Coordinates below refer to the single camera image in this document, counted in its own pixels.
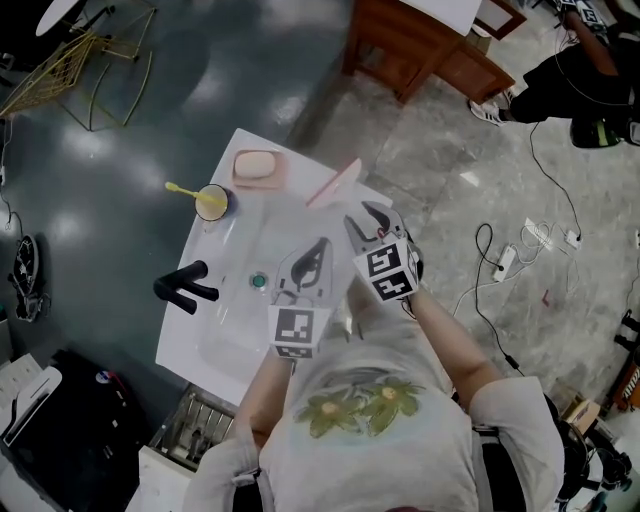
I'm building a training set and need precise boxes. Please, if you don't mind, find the yellow toothbrush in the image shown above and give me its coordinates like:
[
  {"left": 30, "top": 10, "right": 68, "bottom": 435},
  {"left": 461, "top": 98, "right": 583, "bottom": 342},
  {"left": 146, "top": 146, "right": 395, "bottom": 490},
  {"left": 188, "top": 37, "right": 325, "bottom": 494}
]
[{"left": 164, "top": 181, "right": 227, "bottom": 209}]

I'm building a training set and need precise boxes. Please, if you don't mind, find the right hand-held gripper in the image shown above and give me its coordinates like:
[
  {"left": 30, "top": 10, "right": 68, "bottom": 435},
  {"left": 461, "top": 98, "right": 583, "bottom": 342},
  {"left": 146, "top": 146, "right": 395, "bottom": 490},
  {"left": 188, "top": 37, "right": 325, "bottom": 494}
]
[{"left": 343, "top": 200, "right": 426, "bottom": 304}]

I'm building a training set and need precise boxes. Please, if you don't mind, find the person's grey flower shirt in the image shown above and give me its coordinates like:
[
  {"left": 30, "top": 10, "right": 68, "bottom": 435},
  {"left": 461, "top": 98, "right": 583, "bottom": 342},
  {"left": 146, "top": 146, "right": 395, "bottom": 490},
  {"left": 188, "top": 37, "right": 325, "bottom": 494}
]
[{"left": 183, "top": 309, "right": 567, "bottom": 512}]

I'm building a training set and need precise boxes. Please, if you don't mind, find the white cable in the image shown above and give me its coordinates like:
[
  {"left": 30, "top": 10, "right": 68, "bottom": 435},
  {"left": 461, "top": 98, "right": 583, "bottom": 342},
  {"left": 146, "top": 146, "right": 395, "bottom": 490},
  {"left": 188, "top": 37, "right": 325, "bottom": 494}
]
[{"left": 452, "top": 219, "right": 572, "bottom": 319}]

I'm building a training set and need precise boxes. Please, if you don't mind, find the white power strip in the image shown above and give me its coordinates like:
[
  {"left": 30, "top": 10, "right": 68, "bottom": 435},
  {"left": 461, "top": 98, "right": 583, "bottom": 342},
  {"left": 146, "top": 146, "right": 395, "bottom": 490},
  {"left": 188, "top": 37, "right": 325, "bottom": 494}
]
[{"left": 491, "top": 244, "right": 518, "bottom": 283}]

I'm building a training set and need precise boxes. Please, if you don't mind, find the long black cable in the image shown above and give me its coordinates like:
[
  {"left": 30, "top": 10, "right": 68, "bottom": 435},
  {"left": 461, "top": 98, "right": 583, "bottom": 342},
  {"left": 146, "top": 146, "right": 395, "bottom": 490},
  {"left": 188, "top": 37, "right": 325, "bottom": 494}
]
[{"left": 528, "top": 121, "right": 584, "bottom": 242}]

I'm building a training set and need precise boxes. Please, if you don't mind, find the black faucet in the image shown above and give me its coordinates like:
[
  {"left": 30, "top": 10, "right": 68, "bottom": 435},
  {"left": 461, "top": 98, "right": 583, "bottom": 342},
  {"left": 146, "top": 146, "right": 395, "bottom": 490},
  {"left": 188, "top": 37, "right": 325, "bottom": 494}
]
[{"left": 152, "top": 259, "right": 221, "bottom": 316}]

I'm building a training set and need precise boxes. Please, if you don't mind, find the pale soap bar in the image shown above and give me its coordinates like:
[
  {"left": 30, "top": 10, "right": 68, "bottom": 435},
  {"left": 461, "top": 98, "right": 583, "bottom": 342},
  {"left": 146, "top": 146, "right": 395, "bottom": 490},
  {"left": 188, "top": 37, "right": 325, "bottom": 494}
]
[{"left": 234, "top": 151, "right": 278, "bottom": 180}]

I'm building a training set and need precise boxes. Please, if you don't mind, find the black device on floor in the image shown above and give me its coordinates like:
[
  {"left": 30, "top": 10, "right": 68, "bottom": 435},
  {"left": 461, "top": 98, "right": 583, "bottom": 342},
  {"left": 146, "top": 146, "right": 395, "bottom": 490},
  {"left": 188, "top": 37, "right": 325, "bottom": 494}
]
[{"left": 6, "top": 233, "right": 52, "bottom": 322}]

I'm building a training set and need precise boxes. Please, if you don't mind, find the wooden vanity with white top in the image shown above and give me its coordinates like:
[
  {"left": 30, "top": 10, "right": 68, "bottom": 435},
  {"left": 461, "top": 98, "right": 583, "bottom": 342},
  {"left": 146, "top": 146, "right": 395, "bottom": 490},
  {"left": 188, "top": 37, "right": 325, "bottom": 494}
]
[{"left": 342, "top": 0, "right": 529, "bottom": 105}]

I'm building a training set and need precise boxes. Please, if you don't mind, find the yellow wire chair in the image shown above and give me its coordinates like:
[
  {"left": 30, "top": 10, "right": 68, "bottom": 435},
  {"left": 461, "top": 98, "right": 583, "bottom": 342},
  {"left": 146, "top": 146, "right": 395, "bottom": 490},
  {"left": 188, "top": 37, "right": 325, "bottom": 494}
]
[{"left": 0, "top": 5, "right": 157, "bottom": 132}]

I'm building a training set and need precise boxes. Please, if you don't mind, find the black case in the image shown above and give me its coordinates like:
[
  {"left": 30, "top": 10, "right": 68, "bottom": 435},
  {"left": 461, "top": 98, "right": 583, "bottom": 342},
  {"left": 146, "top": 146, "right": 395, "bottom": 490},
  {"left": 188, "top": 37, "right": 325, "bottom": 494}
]
[{"left": 0, "top": 348, "right": 152, "bottom": 512}]

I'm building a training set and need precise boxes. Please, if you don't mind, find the black power strip cable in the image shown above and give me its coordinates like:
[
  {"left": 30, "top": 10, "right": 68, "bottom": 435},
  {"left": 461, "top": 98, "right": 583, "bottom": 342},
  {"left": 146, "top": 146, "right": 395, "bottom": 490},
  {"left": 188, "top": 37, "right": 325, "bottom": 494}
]
[{"left": 471, "top": 221, "right": 527, "bottom": 377}]

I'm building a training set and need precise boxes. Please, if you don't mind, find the white round table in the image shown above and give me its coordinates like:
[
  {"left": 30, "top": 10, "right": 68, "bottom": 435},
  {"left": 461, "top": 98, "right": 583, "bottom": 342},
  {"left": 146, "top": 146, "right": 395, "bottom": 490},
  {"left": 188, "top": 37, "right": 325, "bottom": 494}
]
[{"left": 35, "top": 0, "right": 85, "bottom": 37}]

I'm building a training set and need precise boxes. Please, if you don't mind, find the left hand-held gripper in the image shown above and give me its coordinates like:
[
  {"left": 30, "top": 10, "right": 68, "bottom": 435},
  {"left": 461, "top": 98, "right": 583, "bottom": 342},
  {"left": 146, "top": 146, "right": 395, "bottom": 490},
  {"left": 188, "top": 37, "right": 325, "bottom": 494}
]
[{"left": 267, "top": 236, "right": 336, "bottom": 360}]

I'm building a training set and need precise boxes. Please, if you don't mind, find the white ceramic sink basin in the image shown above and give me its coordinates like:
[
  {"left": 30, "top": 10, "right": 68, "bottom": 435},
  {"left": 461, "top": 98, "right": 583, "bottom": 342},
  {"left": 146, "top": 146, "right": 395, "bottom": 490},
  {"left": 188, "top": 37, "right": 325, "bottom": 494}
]
[{"left": 155, "top": 127, "right": 394, "bottom": 407}]

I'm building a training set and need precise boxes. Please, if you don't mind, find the white plastic device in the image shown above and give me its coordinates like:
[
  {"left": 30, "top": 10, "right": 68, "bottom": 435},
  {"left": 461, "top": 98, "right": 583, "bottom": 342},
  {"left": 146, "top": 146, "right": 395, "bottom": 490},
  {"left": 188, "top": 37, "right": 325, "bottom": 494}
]
[{"left": 0, "top": 353, "right": 64, "bottom": 447}]

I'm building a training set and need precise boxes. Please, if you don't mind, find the white appliance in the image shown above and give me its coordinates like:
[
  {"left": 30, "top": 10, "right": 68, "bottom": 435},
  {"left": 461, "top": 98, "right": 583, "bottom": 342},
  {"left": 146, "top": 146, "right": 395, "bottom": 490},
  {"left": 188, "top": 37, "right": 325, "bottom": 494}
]
[{"left": 136, "top": 443, "right": 202, "bottom": 512}]

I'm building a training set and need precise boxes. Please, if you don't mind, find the person's right forearm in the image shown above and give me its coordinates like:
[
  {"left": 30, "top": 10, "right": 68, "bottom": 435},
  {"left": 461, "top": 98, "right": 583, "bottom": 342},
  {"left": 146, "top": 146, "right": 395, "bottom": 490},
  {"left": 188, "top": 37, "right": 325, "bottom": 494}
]
[{"left": 407, "top": 287, "right": 505, "bottom": 407}]

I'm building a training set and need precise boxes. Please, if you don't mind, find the person's left forearm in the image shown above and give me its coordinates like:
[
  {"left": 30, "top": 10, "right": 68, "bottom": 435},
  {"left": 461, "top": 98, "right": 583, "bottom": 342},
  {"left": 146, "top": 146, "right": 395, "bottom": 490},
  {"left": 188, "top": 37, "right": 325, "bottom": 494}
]
[{"left": 234, "top": 349, "right": 297, "bottom": 447}]

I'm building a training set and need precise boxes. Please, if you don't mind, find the metal wire rack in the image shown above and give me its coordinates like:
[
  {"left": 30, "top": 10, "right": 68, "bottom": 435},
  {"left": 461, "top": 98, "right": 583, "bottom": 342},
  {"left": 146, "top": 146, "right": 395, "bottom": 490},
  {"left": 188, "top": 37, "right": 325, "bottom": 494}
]
[{"left": 148, "top": 388, "right": 237, "bottom": 472}]

